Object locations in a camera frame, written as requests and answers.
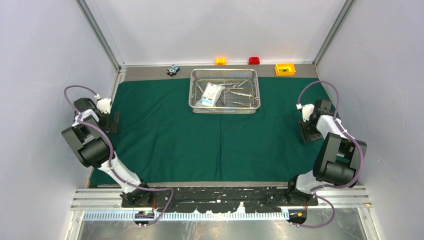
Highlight red toy brick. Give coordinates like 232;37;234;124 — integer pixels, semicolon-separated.
248;56;261;65

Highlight small blue black toy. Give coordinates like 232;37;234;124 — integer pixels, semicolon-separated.
166;64;180;77

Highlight surgical scissors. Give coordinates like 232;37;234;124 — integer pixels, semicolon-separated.
229;91;255;100

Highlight aluminium frame rail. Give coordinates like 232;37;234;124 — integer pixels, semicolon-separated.
70;186;373;211

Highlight orange toy brick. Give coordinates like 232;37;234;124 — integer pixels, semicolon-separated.
214;57;227;66

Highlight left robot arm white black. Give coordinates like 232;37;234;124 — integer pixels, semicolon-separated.
61;97;154;207

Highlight white paper packet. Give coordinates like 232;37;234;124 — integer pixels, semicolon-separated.
195;82;225;107

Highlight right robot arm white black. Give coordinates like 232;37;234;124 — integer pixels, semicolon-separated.
285;99;367;205

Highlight yellow toy block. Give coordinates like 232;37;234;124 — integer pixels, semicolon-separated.
274;63;296;77

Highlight surgical forceps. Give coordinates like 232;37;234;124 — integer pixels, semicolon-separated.
232;102;256;108

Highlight green surgical cloth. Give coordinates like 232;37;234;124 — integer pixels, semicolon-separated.
109;77;328;183

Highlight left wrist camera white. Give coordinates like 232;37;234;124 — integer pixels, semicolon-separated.
96;98;113;114

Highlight metal mesh tray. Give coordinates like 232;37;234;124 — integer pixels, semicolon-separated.
188;68;261;114

